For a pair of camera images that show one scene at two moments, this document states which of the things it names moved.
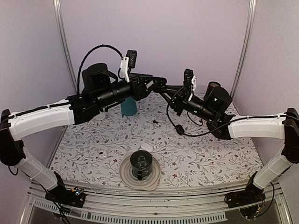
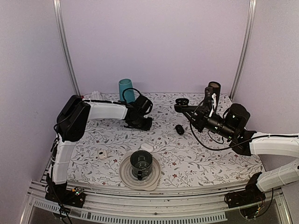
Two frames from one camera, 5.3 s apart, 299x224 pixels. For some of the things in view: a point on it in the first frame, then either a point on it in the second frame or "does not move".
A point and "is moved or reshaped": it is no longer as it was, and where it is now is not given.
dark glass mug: [141, 162] does not move
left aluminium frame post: [56, 9] does not move
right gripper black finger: [172, 88] to [192, 109]
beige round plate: [148, 183] does not move
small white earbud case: [102, 154] does not move
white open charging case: [147, 147] does not move
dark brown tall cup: [214, 87] does not move
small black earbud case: [180, 130] does not move
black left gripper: [140, 90] to [147, 127]
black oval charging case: [160, 89] is moved or reshaped
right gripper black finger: [169, 100] to [190, 116]
